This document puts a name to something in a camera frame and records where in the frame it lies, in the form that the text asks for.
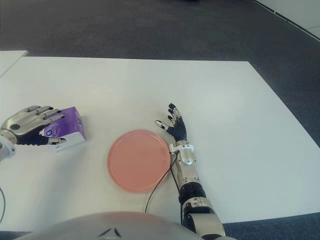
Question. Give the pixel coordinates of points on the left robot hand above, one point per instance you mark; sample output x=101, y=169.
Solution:
x=22, y=122

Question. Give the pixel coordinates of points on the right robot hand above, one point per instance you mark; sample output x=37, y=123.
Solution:
x=178, y=131

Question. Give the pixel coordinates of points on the purple tissue paper pack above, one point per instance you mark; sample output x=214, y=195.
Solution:
x=70, y=125

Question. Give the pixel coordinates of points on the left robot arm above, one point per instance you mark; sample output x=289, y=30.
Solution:
x=5, y=150

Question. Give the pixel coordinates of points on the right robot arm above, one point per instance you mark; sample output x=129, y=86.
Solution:
x=192, y=197

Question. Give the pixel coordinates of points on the pink round plate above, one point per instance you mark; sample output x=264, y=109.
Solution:
x=137, y=161

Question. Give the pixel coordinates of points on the white neighbouring table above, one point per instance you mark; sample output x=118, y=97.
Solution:
x=10, y=61

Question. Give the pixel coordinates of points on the grey robot torso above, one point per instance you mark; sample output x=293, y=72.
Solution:
x=125, y=227

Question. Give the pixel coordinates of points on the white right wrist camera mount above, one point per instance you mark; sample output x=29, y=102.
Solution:
x=183, y=148

